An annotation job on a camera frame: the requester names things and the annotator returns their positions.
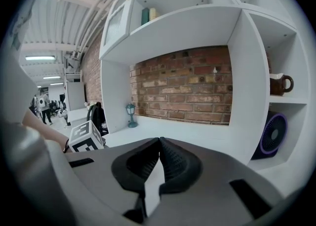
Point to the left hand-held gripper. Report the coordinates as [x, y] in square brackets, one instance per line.
[85, 137]

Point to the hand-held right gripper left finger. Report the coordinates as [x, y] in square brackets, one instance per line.
[103, 170]

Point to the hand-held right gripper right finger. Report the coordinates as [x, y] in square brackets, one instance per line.
[217, 178]

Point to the person's left forearm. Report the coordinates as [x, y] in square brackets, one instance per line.
[44, 128]

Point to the black purple round fan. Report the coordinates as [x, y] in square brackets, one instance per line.
[272, 135]

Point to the white side table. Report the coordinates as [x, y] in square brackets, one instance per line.
[75, 117]

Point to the black backpack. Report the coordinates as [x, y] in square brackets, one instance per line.
[97, 119]

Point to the small flower vase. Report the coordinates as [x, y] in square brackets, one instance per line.
[87, 103]

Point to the white tall cabinet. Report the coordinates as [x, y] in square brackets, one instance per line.
[75, 91]

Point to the teal lantern ornament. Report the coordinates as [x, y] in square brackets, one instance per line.
[131, 116]

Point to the long ceiling light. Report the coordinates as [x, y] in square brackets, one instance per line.
[40, 58]
[51, 77]

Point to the brown ceramic mug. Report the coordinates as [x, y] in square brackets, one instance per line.
[279, 85]

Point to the green book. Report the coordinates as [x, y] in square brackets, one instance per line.
[145, 17]

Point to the cream book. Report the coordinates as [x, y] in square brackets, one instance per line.
[153, 14]

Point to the white hutch shelf unit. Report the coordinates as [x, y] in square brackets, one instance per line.
[182, 30]

